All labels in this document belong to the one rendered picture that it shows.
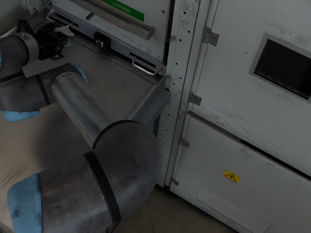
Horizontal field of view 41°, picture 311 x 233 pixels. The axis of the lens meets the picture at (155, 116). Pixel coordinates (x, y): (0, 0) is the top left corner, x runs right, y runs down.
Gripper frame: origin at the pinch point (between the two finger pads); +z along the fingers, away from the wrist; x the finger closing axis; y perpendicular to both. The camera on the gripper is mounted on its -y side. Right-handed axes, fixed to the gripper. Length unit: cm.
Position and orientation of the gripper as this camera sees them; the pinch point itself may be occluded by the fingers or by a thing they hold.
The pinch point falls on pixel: (65, 30)
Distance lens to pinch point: 140.2
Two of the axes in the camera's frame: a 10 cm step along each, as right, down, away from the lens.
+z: 4.3, -3.6, 8.3
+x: 3.3, -7.9, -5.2
